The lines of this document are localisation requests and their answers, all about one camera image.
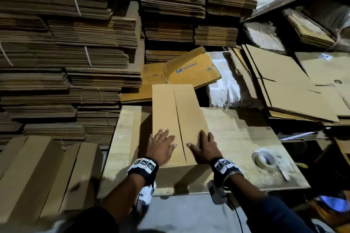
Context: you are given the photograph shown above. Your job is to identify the white plastic sack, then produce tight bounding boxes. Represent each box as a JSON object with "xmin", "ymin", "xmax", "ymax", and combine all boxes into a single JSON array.
[{"xmin": 207, "ymin": 51, "xmax": 247, "ymax": 108}]

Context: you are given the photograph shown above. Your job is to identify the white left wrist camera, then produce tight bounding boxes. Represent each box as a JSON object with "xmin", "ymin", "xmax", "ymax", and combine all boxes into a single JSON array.
[{"xmin": 135, "ymin": 182, "xmax": 157, "ymax": 209}]

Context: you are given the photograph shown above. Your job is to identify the clear plastic sheet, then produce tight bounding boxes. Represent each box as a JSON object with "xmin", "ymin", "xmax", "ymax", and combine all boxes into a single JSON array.
[{"xmin": 243, "ymin": 21, "xmax": 287, "ymax": 54}]

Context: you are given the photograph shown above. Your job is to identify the clear tape roll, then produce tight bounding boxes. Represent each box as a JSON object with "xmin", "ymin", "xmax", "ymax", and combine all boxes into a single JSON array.
[{"xmin": 252, "ymin": 149, "xmax": 278, "ymax": 173}]

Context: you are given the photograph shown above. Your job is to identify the person's left forearm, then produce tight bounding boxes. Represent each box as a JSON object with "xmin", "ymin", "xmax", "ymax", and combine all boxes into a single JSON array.
[{"xmin": 66, "ymin": 175, "xmax": 145, "ymax": 233}]

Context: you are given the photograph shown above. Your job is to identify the small metal cutter blade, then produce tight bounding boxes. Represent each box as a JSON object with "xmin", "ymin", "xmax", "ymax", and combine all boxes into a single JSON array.
[{"xmin": 275, "ymin": 162, "xmax": 292, "ymax": 183}]

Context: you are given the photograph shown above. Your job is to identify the pile of brown cartons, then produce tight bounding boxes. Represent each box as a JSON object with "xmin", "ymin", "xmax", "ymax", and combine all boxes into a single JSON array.
[{"xmin": 229, "ymin": 44, "xmax": 350, "ymax": 124}]

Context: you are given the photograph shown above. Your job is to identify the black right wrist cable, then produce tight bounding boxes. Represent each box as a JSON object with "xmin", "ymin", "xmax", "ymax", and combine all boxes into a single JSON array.
[{"xmin": 230, "ymin": 197, "xmax": 245, "ymax": 233}]

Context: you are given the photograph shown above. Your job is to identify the person's left hand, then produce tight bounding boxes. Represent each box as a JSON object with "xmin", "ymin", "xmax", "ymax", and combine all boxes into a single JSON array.
[{"xmin": 145, "ymin": 128, "xmax": 178, "ymax": 166}]

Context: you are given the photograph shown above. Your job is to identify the blue glowing device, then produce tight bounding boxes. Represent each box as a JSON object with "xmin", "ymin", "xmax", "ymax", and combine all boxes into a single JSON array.
[{"xmin": 320, "ymin": 194, "xmax": 350, "ymax": 213}]

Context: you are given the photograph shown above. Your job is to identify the person's right forearm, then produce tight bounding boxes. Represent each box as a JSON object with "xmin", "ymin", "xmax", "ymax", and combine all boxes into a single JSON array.
[{"xmin": 227, "ymin": 174, "xmax": 315, "ymax": 233}]

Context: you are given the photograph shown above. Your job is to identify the crumpled clear plastic bag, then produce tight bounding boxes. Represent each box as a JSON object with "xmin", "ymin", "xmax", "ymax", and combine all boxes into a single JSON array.
[{"xmin": 317, "ymin": 0, "xmax": 350, "ymax": 51}]

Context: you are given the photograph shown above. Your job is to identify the yellow carton with blue print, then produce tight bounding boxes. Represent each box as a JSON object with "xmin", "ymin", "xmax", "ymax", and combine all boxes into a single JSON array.
[{"xmin": 164, "ymin": 46, "xmax": 222, "ymax": 90}]

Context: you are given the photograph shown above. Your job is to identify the person's right hand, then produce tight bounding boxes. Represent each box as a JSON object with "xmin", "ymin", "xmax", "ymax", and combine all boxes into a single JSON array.
[{"xmin": 186, "ymin": 130, "xmax": 223, "ymax": 164}]

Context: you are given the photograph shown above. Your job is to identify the stacks of flat cardboard bundles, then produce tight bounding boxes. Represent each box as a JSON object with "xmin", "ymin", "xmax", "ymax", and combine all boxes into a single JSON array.
[{"xmin": 0, "ymin": 0, "xmax": 258, "ymax": 146}]

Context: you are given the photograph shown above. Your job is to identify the plywood work board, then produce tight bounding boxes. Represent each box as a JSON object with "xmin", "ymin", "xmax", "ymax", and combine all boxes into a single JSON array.
[{"xmin": 97, "ymin": 104, "xmax": 311, "ymax": 199}]

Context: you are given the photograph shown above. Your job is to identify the black left wrist band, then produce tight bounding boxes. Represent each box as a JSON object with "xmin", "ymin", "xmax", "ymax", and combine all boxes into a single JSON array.
[{"xmin": 127, "ymin": 157, "xmax": 160, "ymax": 186}]

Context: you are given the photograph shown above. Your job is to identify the silver bracelet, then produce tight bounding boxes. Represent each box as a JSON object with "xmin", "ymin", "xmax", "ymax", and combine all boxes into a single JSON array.
[{"xmin": 221, "ymin": 169, "xmax": 245, "ymax": 187}]

